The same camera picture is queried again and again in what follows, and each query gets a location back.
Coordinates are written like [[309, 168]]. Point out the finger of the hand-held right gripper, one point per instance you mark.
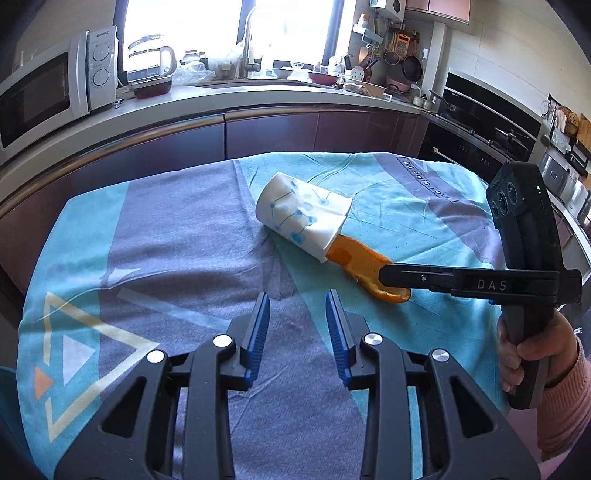
[[425, 278]]

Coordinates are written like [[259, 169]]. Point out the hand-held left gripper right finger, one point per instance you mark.
[[334, 332]]

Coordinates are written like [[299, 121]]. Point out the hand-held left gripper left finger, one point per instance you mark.
[[261, 323]]

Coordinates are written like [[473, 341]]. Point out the long orange peel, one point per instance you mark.
[[360, 265]]

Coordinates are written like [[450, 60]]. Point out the white paper cup blue dots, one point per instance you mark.
[[295, 217]]

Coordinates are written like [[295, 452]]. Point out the person's right forearm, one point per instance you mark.
[[568, 406]]

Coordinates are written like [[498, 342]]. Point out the person's right hand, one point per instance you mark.
[[554, 346]]

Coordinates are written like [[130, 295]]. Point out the metal storage container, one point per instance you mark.
[[556, 175]]

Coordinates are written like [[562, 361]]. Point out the cluttered storage rack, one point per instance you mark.
[[570, 134]]

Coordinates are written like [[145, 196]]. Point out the black built-in oven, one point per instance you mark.
[[480, 124]]

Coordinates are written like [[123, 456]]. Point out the blue grey printed tablecloth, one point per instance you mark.
[[138, 258]]

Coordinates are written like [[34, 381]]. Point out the small metal kettle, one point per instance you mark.
[[416, 96]]

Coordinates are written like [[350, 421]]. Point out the dark purple kitchen cabinets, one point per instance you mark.
[[277, 134]]

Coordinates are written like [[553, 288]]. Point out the pink pot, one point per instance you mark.
[[397, 87]]

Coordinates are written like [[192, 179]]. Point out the wooden tray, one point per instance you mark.
[[364, 89]]

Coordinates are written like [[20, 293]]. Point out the black frying pan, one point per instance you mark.
[[411, 68]]

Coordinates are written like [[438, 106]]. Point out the orange grater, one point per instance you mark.
[[404, 43]]

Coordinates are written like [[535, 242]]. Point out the pink bowl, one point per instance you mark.
[[323, 77]]

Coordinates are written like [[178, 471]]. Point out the white bowl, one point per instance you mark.
[[283, 73]]

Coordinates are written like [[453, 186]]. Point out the clear plastic bag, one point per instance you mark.
[[194, 71]]

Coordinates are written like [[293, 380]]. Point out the white water heater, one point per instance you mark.
[[388, 5]]

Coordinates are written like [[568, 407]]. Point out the metal kitchen faucet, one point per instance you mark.
[[247, 41]]

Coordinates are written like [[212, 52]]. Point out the glass electric kettle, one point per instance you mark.
[[147, 60]]

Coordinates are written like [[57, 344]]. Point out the white microwave oven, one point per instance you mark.
[[37, 97]]

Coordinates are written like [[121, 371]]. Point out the pink wall cabinet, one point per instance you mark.
[[438, 9]]

